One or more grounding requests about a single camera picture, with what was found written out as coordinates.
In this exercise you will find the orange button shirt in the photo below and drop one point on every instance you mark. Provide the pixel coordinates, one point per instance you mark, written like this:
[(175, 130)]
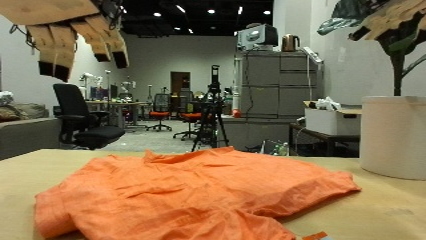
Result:
[(187, 193)]

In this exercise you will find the green leafy plant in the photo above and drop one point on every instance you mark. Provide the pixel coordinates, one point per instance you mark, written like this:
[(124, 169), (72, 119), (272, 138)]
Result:
[(397, 66)]

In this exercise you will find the black office chair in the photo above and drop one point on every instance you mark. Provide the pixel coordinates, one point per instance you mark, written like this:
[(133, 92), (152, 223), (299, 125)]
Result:
[(71, 100)]

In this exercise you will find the brown sofa cushion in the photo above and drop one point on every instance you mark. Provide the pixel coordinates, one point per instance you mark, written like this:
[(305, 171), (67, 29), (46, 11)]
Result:
[(22, 111)]

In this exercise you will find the white power strip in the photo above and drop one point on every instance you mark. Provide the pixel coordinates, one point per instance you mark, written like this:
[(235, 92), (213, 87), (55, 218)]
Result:
[(313, 55)]

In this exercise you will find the wooden office desk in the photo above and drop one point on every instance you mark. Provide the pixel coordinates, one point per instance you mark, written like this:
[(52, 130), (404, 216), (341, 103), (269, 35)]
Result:
[(115, 104)]

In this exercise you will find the copper kettle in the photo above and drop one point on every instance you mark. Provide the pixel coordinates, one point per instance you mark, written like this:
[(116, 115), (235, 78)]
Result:
[(291, 43)]

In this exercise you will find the grey sofa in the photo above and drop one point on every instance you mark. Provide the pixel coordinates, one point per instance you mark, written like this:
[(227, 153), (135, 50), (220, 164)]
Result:
[(27, 136)]

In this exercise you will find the white plastic bag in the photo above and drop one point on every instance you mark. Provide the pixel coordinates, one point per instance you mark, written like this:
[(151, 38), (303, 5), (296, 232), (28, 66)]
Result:
[(328, 104)]

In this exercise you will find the brown door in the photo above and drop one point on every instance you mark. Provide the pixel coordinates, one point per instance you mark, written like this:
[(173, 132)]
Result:
[(180, 81)]

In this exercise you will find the grey boxy monitor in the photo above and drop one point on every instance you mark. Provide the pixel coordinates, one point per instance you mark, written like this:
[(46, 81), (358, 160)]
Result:
[(257, 36)]

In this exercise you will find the orange seat office chair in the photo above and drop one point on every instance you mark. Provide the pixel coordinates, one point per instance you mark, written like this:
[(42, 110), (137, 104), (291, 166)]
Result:
[(159, 114), (191, 116)]

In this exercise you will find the white cardboard box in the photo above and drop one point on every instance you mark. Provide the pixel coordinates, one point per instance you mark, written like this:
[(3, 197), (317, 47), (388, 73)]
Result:
[(328, 121)]

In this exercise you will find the white round plant pot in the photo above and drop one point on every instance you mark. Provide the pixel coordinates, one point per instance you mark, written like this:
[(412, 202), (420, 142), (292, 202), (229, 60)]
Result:
[(393, 136)]

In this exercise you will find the grey filing cabinet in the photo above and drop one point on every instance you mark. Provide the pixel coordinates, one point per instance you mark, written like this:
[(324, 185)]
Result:
[(267, 86)]

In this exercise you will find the dark side table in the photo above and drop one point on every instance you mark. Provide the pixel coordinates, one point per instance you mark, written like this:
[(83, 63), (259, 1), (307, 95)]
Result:
[(324, 136)]

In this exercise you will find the red ball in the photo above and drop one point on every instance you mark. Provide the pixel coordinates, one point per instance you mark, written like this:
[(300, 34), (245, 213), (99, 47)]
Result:
[(236, 113)]

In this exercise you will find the clear plastic bottle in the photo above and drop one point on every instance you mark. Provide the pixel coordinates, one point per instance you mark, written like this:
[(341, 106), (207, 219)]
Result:
[(284, 149)]

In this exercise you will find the grey low cabinet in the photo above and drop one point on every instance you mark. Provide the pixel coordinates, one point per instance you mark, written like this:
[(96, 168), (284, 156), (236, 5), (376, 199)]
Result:
[(253, 131)]

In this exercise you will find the black camera tripod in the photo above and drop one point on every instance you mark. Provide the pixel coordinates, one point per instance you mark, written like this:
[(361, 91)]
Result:
[(215, 90)]

